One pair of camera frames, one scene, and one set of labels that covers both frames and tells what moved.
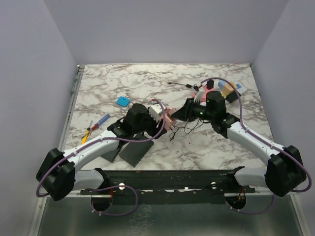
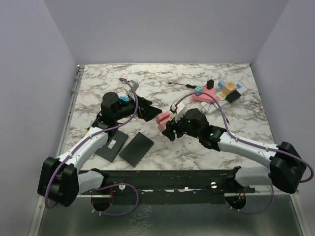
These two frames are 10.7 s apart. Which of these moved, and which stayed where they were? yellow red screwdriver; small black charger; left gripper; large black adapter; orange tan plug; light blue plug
Moved: left gripper
Stayed: orange tan plug; large black adapter; yellow red screwdriver; small black charger; light blue plug
